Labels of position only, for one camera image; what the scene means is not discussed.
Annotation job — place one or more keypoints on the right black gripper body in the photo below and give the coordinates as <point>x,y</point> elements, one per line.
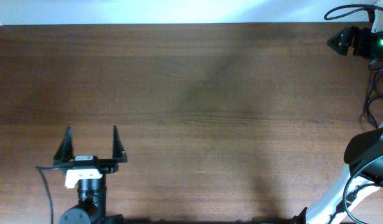
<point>377,45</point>

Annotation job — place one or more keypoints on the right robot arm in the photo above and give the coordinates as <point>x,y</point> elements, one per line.
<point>362,173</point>

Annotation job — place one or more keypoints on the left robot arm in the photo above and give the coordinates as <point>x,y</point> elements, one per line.
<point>91,206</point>

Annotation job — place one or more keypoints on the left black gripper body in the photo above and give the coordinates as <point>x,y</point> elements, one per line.
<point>107,167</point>

